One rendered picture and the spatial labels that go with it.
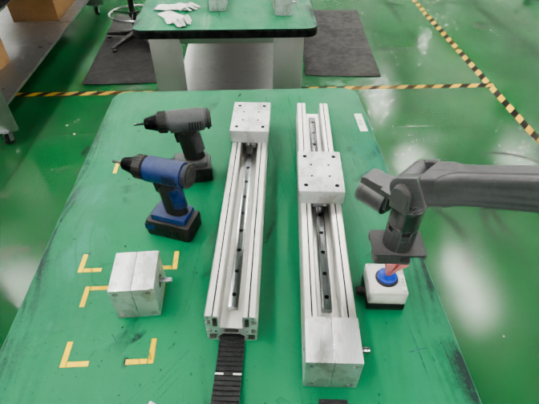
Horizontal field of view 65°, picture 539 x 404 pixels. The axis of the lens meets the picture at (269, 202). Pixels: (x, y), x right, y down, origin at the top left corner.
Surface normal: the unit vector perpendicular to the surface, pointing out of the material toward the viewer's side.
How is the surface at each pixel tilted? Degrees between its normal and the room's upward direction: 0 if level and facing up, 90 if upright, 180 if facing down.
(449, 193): 86
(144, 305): 90
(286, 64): 90
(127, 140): 0
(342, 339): 0
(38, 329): 0
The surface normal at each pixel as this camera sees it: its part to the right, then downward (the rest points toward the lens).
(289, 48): 0.04, 0.68
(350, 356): 0.00, -0.73
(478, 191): -0.77, 0.45
